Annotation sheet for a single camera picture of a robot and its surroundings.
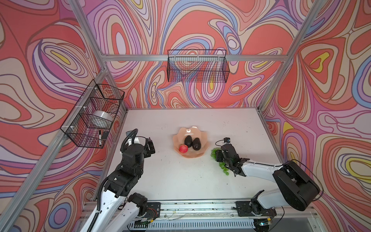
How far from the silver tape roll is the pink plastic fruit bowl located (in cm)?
41

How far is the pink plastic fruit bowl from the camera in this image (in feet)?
3.04

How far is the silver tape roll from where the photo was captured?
0.70 m
